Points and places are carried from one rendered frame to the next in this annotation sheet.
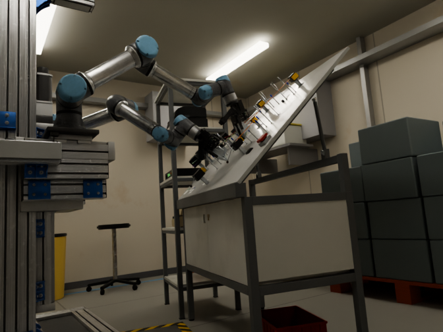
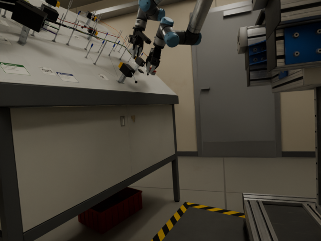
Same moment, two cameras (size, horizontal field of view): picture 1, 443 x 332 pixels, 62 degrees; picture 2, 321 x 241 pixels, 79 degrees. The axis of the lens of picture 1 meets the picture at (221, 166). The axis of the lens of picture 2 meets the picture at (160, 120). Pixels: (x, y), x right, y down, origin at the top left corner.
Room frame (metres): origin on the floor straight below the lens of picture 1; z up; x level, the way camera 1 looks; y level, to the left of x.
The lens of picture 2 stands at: (2.76, 1.05, 0.76)
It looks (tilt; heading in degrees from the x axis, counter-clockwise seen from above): 3 degrees down; 231
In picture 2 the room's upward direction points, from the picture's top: 4 degrees counter-clockwise
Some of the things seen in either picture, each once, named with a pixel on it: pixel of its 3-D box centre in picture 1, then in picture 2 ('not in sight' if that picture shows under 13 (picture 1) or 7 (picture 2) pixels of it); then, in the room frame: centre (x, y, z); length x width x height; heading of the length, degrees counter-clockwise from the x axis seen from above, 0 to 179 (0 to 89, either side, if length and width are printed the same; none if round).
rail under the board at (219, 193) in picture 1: (203, 199); (128, 98); (2.22, 0.12, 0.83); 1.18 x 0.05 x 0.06; 20
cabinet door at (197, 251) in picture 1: (196, 236); (87, 151); (2.48, 0.20, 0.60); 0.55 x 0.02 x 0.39; 20
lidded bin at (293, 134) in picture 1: (283, 138); not in sight; (4.80, -0.84, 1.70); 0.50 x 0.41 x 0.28; 33
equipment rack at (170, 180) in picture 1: (194, 194); not in sight; (3.16, 0.25, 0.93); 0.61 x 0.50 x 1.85; 20
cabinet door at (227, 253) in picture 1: (224, 239); (155, 134); (1.97, 0.01, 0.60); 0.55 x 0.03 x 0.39; 20
